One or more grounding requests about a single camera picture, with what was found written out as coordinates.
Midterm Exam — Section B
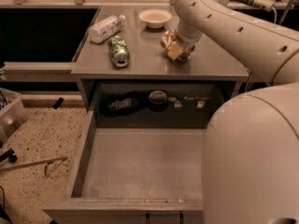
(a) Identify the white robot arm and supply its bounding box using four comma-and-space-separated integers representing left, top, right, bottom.
169, 0, 299, 224

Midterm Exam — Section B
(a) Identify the crushed orange soda can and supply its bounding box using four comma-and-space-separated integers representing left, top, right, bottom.
161, 30, 195, 62

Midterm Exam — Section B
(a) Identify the white cable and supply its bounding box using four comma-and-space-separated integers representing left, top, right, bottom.
270, 0, 299, 26

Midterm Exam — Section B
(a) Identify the metal rod on floor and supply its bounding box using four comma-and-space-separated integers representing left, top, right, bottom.
0, 157, 67, 177

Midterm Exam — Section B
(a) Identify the clear plastic water bottle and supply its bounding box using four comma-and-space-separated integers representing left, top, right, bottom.
89, 15, 126, 44

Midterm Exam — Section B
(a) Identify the grey counter cabinet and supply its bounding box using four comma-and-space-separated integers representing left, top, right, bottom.
72, 4, 248, 128

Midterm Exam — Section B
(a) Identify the green soda can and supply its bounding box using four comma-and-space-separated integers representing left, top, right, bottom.
107, 35, 130, 68

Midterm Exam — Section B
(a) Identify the clear plastic storage bin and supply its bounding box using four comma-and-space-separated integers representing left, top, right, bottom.
0, 88, 28, 144

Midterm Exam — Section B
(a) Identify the white paper bowl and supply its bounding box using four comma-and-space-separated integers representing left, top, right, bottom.
139, 8, 172, 29

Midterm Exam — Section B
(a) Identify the grey open top drawer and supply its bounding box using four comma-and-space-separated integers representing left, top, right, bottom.
43, 111, 205, 224

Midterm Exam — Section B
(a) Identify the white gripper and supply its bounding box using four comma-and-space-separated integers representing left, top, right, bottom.
164, 28, 203, 61

